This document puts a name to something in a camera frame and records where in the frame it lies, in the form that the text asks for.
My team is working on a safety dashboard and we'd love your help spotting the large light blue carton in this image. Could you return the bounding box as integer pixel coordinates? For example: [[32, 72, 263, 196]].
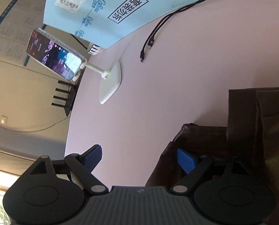
[[43, 0, 198, 49]]

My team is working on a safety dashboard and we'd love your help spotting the brown leather jacket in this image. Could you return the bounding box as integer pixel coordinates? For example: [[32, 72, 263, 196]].
[[139, 87, 279, 224]]

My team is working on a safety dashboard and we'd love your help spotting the black wifi router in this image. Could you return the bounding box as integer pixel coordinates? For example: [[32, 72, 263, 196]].
[[51, 80, 80, 117]]

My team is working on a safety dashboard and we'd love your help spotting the black USB cable long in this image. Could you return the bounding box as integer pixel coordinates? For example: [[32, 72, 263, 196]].
[[139, 0, 279, 63]]

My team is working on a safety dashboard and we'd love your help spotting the smartphone with lit screen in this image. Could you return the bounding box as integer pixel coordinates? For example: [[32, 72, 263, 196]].
[[26, 28, 87, 81]]

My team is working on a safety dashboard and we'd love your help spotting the wall poster blue border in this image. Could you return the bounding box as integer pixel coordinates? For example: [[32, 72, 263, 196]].
[[0, 0, 46, 67]]

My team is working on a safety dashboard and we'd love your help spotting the white phone stand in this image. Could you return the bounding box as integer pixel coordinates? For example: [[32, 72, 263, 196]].
[[73, 61, 122, 105]]

